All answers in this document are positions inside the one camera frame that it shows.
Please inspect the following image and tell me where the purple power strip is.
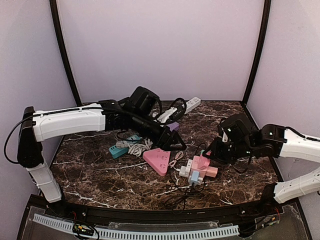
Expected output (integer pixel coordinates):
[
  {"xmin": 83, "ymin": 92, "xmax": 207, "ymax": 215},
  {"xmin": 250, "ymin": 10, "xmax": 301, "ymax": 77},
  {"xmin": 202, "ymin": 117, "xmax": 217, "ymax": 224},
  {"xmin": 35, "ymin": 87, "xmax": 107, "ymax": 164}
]
[{"xmin": 167, "ymin": 122, "xmax": 180, "ymax": 132}]

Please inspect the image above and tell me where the pink charger plug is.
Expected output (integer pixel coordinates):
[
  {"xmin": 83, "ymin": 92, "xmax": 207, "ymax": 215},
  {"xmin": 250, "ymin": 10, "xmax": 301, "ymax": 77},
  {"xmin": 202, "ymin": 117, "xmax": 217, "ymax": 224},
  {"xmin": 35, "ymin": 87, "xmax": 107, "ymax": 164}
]
[{"xmin": 197, "ymin": 154, "xmax": 210, "ymax": 171}]

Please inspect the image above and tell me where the pink triangular power strip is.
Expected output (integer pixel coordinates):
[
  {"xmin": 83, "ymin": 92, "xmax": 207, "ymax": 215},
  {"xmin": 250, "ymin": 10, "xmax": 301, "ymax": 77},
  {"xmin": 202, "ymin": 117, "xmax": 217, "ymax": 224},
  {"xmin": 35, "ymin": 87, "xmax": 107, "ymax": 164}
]
[{"xmin": 142, "ymin": 148, "xmax": 171, "ymax": 177}]

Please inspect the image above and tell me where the pink white cube adapter cluster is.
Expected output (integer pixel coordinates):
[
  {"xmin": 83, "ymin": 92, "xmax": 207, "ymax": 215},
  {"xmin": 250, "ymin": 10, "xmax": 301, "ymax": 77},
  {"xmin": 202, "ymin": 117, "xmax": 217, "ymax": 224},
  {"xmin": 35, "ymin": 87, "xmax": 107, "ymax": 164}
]
[{"xmin": 183, "ymin": 155, "xmax": 218, "ymax": 183}]

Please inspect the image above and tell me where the purple strip white cord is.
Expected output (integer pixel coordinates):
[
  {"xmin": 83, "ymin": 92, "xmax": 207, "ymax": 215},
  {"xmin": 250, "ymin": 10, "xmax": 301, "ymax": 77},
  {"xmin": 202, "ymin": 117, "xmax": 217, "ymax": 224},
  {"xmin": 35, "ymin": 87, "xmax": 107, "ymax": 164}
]
[{"xmin": 127, "ymin": 139, "xmax": 154, "ymax": 157}]

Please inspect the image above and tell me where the teal strip white cord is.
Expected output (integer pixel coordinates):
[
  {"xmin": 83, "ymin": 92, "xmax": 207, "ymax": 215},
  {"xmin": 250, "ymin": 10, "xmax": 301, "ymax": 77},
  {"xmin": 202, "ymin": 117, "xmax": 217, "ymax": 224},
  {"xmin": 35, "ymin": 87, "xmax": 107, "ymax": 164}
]
[{"xmin": 115, "ymin": 136, "xmax": 143, "ymax": 149}]

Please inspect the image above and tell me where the white power strip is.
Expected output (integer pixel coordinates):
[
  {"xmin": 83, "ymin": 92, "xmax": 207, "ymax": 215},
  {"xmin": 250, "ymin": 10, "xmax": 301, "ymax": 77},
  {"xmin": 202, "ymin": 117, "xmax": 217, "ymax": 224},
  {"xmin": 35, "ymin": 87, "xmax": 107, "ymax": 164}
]
[{"xmin": 185, "ymin": 97, "xmax": 201, "ymax": 114}]

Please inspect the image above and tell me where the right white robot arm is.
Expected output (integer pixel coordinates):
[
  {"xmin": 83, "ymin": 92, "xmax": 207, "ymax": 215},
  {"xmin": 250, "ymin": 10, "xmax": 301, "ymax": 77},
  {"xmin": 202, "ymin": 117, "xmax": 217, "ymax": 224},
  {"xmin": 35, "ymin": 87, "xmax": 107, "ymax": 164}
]
[{"xmin": 202, "ymin": 124, "xmax": 320, "ymax": 205}]

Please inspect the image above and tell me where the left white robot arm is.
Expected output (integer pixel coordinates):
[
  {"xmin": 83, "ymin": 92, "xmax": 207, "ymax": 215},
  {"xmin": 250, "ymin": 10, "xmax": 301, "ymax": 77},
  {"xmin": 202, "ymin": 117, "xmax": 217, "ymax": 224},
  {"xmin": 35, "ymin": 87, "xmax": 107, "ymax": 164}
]
[{"xmin": 15, "ymin": 100, "xmax": 187, "ymax": 204}]

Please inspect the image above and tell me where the light blue charger plug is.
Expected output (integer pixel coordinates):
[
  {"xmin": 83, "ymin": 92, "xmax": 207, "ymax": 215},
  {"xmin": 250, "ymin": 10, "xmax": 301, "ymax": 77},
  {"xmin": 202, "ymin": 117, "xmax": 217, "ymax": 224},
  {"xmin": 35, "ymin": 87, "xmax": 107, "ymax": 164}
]
[{"xmin": 188, "ymin": 170, "xmax": 203, "ymax": 186}]

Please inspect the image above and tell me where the white usb charger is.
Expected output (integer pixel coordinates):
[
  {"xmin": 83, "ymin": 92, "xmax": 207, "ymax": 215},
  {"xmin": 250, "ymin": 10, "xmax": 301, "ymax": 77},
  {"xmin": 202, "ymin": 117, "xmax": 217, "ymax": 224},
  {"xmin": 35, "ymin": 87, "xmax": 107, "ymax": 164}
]
[{"xmin": 179, "ymin": 165, "xmax": 191, "ymax": 178}]

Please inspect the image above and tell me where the teal power strip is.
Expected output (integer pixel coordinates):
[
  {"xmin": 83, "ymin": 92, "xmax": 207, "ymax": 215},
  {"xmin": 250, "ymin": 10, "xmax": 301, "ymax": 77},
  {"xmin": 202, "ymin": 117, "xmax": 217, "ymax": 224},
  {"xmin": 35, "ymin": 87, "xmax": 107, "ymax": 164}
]
[{"xmin": 108, "ymin": 134, "xmax": 142, "ymax": 159}]

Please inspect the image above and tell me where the small circuit board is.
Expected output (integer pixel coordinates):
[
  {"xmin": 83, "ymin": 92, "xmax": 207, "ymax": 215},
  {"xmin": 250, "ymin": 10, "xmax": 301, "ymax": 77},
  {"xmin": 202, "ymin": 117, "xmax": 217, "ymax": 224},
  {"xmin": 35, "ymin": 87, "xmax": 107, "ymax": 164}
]
[{"xmin": 72, "ymin": 223, "xmax": 95, "ymax": 236}]

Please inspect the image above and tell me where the pink usb cable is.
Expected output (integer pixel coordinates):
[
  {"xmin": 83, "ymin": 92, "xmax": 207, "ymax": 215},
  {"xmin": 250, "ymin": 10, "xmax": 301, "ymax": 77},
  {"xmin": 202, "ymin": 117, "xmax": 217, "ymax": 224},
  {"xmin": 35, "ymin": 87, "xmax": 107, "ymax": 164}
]
[{"xmin": 168, "ymin": 151, "xmax": 185, "ymax": 171}]

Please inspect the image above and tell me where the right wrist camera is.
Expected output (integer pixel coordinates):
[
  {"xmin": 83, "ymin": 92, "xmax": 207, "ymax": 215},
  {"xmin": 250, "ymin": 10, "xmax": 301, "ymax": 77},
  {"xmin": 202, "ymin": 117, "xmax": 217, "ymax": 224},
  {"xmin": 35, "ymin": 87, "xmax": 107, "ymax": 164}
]
[{"xmin": 216, "ymin": 113, "xmax": 258, "ymax": 145}]

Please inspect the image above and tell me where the thin black cable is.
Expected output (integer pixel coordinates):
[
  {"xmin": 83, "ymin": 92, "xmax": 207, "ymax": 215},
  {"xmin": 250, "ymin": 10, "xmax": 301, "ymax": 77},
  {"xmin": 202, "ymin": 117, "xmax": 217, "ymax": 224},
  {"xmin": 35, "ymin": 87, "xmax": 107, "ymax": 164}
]
[{"xmin": 163, "ymin": 172, "xmax": 208, "ymax": 215}]

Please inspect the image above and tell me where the white slotted cable duct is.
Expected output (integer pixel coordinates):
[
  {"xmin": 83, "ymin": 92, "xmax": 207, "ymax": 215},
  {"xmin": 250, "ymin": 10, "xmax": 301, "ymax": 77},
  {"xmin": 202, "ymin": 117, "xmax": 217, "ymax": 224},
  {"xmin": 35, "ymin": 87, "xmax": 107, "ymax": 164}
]
[{"xmin": 32, "ymin": 213, "xmax": 240, "ymax": 240}]

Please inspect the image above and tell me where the black frame right post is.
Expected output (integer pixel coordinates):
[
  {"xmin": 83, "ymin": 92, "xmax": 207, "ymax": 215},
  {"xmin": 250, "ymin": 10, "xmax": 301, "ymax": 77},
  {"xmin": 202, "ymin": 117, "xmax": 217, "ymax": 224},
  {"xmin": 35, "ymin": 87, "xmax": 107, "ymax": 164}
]
[{"xmin": 241, "ymin": 0, "xmax": 272, "ymax": 106}]

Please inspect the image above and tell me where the black frame post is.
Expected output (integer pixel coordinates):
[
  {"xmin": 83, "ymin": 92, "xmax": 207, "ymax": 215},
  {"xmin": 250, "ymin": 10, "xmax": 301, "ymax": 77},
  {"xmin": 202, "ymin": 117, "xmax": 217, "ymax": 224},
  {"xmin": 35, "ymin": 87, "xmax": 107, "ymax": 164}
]
[
  {"xmin": 241, "ymin": 0, "xmax": 272, "ymax": 106},
  {"xmin": 49, "ymin": 0, "xmax": 82, "ymax": 106}
]

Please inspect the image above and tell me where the black frame left post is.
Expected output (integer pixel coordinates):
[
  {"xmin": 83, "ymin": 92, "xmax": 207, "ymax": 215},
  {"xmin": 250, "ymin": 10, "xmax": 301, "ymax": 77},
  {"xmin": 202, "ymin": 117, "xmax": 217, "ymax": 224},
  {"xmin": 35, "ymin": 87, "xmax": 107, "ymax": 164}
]
[{"xmin": 49, "ymin": 0, "xmax": 82, "ymax": 106}]

